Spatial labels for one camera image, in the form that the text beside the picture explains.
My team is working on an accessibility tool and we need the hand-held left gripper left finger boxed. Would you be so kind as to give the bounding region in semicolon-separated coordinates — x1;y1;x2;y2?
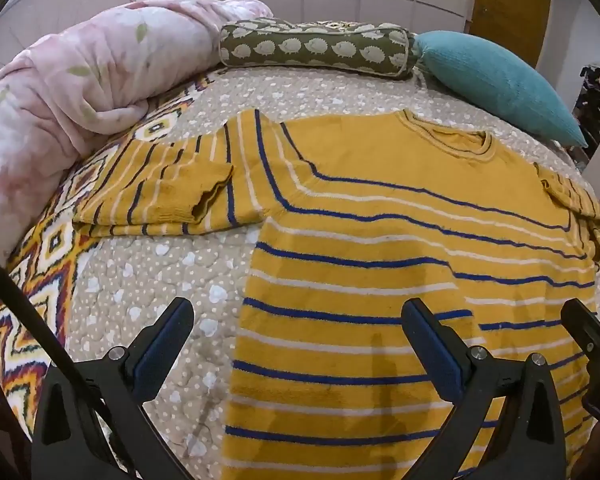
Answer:
30;297;196;480

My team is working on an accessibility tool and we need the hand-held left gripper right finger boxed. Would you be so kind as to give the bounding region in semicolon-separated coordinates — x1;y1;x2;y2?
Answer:
401;299;567;480

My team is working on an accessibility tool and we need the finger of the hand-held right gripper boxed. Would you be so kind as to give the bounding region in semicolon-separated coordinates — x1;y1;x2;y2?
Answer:
561;298;600;361

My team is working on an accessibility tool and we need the yellow striped sweater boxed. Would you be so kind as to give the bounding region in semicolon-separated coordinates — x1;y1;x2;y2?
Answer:
72;108;600;480

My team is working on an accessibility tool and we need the beige dotted quilt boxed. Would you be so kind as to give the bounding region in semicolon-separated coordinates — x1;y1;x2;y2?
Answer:
62;62;600;480

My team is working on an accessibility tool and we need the zigzag patterned blanket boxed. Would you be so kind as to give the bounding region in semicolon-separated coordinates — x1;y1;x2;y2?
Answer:
0;72;226;441

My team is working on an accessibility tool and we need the teal knitted pillow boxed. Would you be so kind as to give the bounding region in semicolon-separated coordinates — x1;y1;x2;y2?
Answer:
414;30;589;149

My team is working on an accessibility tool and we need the pink floral blanket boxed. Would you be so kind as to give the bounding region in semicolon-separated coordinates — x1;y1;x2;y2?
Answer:
0;0;275;273

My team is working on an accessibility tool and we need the olive hedgehog print bolster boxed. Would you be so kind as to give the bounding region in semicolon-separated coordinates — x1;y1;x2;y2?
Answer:
218;17;419;81

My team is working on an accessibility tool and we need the wooden door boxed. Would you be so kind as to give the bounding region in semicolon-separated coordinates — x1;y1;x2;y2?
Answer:
467;0;553;68

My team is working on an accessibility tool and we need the white round fan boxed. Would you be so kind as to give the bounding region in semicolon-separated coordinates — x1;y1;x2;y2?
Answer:
0;0;136;86

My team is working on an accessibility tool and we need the black cable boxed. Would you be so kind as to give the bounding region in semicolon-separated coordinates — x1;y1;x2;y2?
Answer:
0;246;123;480

